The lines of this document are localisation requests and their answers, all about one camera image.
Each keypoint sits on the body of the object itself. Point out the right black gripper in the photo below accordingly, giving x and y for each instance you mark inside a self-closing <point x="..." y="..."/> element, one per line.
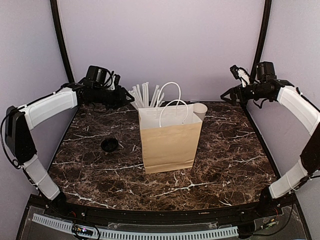
<point x="234" y="91"/>

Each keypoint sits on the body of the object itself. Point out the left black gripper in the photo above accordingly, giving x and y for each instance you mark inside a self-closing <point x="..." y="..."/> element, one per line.
<point x="121" y="99"/>

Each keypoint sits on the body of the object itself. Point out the brown paper bag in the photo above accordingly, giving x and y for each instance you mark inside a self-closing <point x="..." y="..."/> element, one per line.
<point x="169" y="134"/>

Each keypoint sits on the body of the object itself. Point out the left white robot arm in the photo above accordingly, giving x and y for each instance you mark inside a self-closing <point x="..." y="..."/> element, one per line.
<point x="99" y="86"/>

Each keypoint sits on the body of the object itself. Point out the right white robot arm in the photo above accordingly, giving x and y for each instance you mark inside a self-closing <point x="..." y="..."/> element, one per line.
<point x="267" y="87"/>

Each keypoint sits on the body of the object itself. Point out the bundle of wrapped white straws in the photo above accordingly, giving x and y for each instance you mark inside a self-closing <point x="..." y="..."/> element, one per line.
<point x="144" y="98"/>

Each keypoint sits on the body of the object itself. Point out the spare white paper cup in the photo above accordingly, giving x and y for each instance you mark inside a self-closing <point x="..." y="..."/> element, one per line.
<point x="200" y="110"/>

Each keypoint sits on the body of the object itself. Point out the spare black cup lid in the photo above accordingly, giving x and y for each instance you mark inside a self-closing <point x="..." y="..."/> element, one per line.
<point x="109" y="145"/>

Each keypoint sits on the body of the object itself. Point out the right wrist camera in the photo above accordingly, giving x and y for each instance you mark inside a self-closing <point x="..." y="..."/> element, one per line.
<point x="241" y="74"/>

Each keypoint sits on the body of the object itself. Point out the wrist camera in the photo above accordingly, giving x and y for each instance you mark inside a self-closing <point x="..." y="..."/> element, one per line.
<point x="113" y="82"/>
<point x="241" y="74"/>

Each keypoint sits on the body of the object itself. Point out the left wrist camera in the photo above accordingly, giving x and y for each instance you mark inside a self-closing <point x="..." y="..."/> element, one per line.
<point x="113" y="82"/>

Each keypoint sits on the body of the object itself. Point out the right black frame post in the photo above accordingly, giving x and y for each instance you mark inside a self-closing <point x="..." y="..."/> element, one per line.
<point x="262" y="36"/>

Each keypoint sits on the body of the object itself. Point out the black frame post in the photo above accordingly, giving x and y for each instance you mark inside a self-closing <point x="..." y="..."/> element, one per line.
<point x="61" y="40"/>
<point x="262" y="36"/>

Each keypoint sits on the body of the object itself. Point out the left black frame post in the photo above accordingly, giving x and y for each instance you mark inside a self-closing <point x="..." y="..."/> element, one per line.
<point x="61" y="40"/>

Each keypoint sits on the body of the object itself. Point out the black front rail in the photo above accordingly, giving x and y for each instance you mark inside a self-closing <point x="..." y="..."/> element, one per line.
<point x="223" y="216"/>

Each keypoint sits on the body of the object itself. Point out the white cable duct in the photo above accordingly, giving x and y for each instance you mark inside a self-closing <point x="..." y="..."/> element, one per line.
<point x="121" y="231"/>

